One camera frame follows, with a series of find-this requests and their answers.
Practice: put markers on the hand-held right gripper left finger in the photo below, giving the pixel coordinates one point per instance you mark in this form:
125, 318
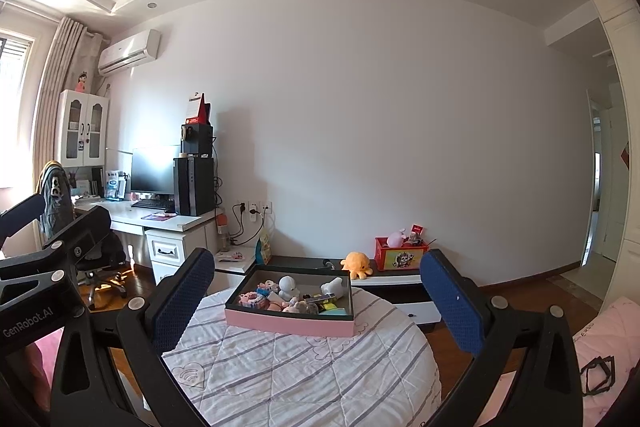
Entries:
182, 304

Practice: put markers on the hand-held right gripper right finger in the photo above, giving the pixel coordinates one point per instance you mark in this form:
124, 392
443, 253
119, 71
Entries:
452, 304

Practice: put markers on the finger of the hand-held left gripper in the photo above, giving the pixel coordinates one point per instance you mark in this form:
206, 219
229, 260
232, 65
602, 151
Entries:
22, 213
85, 229

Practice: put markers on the pink multicolour block toy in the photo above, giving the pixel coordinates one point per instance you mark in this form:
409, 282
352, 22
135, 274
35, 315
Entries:
251, 299

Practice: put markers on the white pink block cat toy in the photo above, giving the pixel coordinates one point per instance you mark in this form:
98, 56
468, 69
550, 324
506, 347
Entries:
269, 288

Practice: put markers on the small baby doll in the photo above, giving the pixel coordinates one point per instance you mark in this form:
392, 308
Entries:
277, 305

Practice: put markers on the pink cardboard box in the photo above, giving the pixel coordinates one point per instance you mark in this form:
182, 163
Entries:
285, 324

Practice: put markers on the white round-head figurine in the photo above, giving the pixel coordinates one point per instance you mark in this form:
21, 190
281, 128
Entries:
288, 287

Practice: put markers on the teal round container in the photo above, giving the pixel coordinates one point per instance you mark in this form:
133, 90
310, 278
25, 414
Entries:
335, 311

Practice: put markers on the white plug adapter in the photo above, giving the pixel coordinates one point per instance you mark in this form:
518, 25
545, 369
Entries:
334, 289

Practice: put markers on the black office chair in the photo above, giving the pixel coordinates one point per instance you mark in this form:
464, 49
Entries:
107, 257

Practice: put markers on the white computer desk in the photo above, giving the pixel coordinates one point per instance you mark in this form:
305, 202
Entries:
130, 219

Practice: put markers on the blue white desk box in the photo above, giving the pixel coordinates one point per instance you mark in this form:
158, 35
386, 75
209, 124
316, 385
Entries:
115, 185

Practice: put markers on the black white low cabinet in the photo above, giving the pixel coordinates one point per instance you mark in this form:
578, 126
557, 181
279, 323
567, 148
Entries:
400, 287

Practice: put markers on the white nightstand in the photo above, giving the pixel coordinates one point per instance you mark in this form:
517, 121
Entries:
237, 264

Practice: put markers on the pink packet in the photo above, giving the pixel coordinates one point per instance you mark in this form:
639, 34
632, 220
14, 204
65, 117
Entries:
231, 255

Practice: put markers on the red storage box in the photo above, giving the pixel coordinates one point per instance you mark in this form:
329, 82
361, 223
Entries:
400, 259

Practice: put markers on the black keyboard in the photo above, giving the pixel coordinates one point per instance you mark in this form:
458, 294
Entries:
152, 204

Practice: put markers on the pink mouse pad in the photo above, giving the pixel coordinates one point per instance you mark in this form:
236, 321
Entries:
160, 216

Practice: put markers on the orange-capped bottle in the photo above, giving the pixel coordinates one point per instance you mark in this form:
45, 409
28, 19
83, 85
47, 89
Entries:
222, 232

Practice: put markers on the small red card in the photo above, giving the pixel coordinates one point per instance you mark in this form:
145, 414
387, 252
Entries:
417, 229

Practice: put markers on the pink plush toy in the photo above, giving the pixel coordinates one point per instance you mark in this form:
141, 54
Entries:
396, 238

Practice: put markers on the black computer monitor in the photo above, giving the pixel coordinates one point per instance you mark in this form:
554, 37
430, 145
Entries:
155, 170

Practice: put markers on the white glass-door cabinet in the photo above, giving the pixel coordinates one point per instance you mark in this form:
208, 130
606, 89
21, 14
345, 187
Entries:
81, 132

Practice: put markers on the blue snack bag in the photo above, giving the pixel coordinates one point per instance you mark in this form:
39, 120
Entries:
263, 249

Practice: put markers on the yellow octopus plush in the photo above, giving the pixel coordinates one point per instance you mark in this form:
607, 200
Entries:
356, 266

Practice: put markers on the window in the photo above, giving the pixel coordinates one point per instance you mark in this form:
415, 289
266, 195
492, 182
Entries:
12, 107

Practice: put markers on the black computer tower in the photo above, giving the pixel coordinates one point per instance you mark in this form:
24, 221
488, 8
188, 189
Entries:
195, 187

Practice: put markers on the striped white quilt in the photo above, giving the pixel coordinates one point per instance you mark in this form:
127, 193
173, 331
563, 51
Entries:
300, 382

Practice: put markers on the pink doll figure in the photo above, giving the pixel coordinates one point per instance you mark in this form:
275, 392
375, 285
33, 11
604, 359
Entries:
82, 83

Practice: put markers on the black speaker box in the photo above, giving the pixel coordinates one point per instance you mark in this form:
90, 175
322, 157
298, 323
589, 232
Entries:
197, 139

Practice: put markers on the beige curtain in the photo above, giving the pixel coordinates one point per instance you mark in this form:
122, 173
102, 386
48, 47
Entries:
60, 72

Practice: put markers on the pink blanket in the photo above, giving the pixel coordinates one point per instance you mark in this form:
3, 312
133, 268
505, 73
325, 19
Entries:
605, 337

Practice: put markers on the red desk calendar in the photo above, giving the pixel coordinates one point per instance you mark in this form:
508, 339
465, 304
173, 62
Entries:
196, 109

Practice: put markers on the black eyeglasses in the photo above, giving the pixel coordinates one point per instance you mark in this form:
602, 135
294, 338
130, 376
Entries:
607, 369

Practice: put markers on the white air conditioner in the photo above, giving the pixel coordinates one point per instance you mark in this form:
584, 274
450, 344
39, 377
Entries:
127, 52

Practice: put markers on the white room door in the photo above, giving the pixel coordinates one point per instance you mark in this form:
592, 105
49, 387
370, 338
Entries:
602, 197

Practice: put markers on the red door ornament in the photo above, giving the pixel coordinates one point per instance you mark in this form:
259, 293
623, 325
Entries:
625, 154

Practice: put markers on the cream wardrobe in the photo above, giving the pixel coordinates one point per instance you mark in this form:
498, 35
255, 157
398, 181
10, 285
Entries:
620, 32

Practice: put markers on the white wall sockets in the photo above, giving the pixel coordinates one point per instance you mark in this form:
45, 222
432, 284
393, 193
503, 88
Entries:
255, 207

